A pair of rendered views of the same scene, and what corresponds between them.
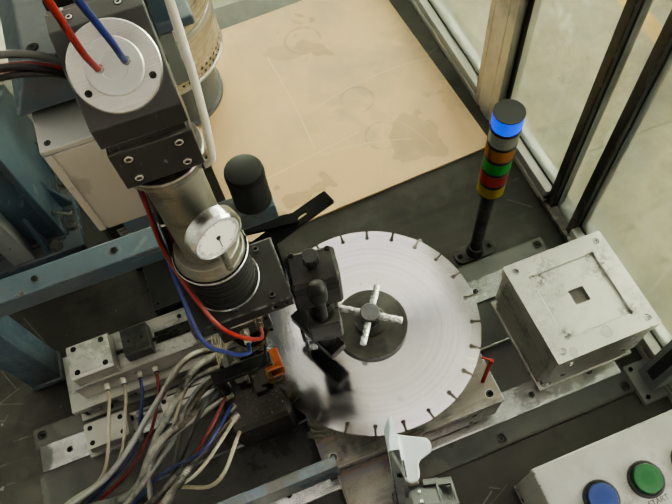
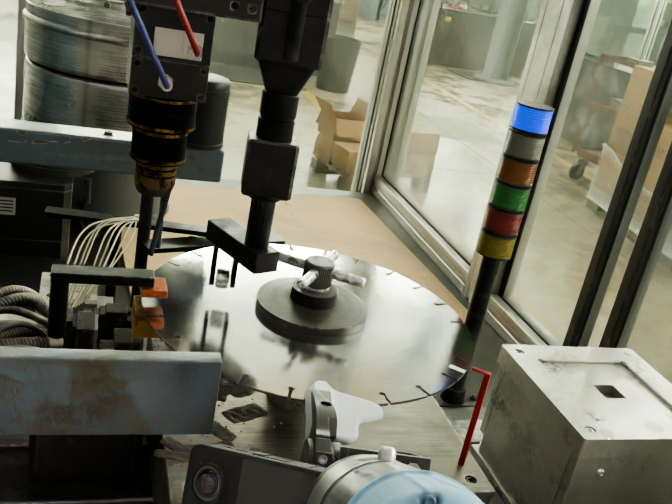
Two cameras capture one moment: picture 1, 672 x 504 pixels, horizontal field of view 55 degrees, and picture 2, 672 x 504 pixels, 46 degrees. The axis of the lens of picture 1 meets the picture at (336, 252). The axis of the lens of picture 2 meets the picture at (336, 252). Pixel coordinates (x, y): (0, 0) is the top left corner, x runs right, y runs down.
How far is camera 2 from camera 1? 67 cm
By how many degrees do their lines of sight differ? 40
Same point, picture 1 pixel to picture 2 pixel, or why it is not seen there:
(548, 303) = (566, 387)
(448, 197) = not seen: hidden behind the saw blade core
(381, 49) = (360, 238)
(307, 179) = not seen: hidden behind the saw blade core
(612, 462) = not seen: outside the picture
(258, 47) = (220, 203)
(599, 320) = (641, 418)
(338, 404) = (237, 356)
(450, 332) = (427, 341)
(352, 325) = (285, 295)
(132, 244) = (20, 124)
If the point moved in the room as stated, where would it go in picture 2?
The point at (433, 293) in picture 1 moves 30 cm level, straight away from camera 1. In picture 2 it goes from (407, 308) to (452, 229)
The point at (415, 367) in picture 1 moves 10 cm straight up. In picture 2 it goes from (369, 355) to (392, 255)
